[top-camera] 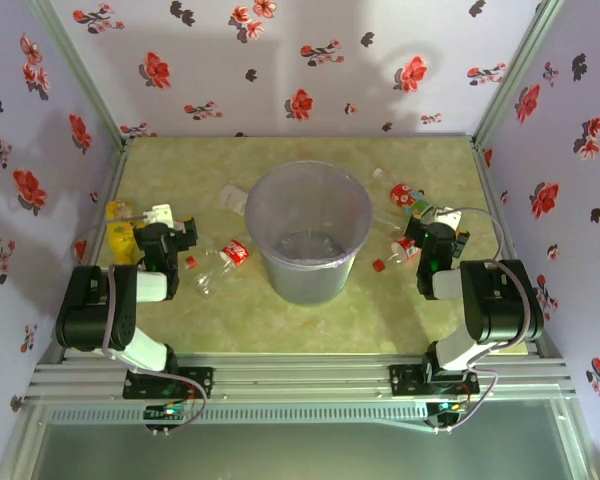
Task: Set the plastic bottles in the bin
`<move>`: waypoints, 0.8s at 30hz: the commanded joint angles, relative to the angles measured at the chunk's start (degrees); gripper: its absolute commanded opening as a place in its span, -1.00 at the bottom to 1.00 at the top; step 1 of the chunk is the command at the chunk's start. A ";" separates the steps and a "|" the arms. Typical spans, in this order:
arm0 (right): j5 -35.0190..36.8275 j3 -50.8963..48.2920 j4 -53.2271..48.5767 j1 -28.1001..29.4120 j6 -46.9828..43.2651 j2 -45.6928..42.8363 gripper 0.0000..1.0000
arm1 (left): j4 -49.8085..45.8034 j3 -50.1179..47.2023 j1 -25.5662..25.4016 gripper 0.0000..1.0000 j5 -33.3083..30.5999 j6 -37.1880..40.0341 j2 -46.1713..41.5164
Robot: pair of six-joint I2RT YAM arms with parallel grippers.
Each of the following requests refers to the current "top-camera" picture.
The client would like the aluminium table side rail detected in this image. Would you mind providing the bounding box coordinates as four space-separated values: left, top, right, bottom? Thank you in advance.
82 139 134 266
472 138 549 359

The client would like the grey right arm cable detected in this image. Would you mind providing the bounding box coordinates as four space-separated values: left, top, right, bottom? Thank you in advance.
432 207 531 434

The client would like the grey slotted cable duct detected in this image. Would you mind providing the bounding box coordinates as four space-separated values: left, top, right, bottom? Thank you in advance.
47 407 431 426

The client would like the grey metal lower panel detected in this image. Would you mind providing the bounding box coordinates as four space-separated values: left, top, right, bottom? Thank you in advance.
0 399 600 480

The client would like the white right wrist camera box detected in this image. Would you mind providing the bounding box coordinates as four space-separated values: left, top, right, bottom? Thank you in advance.
431 208 464 232

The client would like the grey left arm cable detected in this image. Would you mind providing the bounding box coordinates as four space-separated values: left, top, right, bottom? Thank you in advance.
69 213 209 434

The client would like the bottle with red green label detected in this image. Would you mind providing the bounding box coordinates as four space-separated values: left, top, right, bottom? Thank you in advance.
388 182 439 219

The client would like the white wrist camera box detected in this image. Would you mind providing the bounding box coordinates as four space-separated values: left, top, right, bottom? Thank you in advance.
140 203 175 227
431 208 464 232

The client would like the small circuit board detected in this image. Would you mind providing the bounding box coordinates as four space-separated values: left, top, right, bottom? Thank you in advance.
426 399 467 432
143 403 190 432

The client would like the translucent plastic bin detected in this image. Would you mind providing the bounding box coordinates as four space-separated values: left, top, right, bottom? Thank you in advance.
244 159 374 307

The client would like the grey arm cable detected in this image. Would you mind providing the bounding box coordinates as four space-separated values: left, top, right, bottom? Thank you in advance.
432 207 531 434
69 213 209 434

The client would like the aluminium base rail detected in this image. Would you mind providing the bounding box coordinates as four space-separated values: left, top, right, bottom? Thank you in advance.
27 353 577 401

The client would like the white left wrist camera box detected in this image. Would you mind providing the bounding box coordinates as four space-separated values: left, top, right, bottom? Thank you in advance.
140 203 175 227

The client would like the yellow plastic bottle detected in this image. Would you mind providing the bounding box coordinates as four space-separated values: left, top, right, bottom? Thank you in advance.
104 199 137 265

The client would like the aluminium frame post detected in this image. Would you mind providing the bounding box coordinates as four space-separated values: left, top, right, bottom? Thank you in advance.
472 0 566 146
27 0 131 151

